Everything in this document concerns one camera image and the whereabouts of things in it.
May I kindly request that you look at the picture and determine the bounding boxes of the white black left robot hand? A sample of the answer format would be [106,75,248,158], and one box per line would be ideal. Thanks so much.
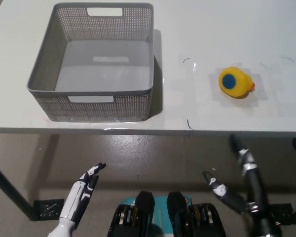
[59,162,107,225]

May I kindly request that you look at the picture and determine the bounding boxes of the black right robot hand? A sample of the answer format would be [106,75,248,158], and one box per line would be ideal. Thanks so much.
[202,133,270,218]

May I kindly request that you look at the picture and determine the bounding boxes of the yellow rubber duck toy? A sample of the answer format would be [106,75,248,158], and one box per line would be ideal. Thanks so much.
[218,66,256,100]

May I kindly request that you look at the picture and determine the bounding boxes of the grey perforated plastic basket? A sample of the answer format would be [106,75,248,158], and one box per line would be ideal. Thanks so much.
[26,2,155,122]

